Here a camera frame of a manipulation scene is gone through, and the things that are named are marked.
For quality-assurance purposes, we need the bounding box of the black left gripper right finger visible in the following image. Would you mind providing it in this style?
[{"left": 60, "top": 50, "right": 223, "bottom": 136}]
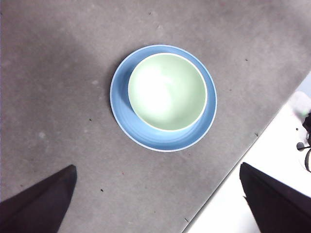
[{"left": 240, "top": 162, "right": 311, "bottom": 233}]

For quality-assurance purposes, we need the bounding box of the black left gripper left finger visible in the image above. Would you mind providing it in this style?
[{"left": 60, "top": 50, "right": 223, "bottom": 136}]
[{"left": 0, "top": 164, "right": 78, "bottom": 233}]

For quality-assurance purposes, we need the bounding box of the blue round plate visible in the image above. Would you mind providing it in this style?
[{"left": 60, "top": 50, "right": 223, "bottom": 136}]
[{"left": 109, "top": 44, "right": 218, "bottom": 153}]

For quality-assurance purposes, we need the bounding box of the green ribbed bowl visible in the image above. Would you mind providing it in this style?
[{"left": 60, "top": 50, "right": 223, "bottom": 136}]
[{"left": 127, "top": 52, "right": 208, "bottom": 132}]

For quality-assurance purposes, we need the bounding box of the black cable bundle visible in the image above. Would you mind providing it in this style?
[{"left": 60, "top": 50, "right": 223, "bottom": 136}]
[{"left": 296, "top": 118, "right": 311, "bottom": 173}]

